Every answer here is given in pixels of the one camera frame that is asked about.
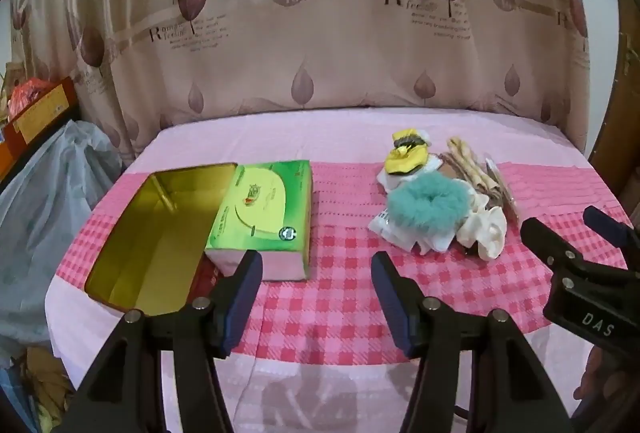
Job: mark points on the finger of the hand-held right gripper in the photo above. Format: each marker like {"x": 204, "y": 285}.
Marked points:
{"x": 612, "y": 230}
{"x": 550, "y": 248}

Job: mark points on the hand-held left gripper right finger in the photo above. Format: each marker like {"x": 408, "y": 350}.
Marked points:
{"x": 395, "y": 308}

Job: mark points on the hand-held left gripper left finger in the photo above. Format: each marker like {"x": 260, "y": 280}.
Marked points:
{"x": 239, "y": 303}

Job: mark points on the cream claw hair clip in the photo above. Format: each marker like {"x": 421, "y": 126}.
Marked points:
{"x": 492, "y": 228}

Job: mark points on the dark packet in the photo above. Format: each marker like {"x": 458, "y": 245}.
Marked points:
{"x": 500, "y": 198}

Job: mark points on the white barcode packet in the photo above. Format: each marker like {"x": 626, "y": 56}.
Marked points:
{"x": 387, "y": 220}

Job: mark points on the teal fluffy scrunchie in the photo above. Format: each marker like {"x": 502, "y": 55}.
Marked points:
{"x": 405, "y": 205}

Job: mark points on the cotton swab packet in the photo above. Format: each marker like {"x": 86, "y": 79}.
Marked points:
{"x": 470, "y": 168}

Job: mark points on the gold tin box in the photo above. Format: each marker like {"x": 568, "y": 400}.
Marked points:
{"x": 150, "y": 233}

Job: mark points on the yellow plush hair clip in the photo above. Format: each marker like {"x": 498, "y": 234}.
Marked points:
{"x": 405, "y": 153}

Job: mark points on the person's right hand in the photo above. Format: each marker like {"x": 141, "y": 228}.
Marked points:
{"x": 612, "y": 383}

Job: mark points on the pink checkered bedsheet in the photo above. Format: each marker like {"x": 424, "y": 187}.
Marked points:
{"x": 320, "y": 293}

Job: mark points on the green tissue pack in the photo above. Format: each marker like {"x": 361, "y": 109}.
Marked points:
{"x": 260, "y": 208}

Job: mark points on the brown yellow cloth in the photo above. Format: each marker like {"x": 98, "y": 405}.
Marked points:
{"x": 47, "y": 388}

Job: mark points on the grey plastic cover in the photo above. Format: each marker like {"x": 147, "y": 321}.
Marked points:
{"x": 45, "y": 213}

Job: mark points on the blue cloth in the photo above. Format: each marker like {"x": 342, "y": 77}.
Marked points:
{"x": 12, "y": 398}

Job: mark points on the red cardboard box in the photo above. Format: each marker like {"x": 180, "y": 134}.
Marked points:
{"x": 47, "y": 110}

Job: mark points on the leaf print curtain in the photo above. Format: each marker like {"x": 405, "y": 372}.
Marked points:
{"x": 320, "y": 38}

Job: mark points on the orange plastic bag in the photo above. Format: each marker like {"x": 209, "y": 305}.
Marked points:
{"x": 30, "y": 93}

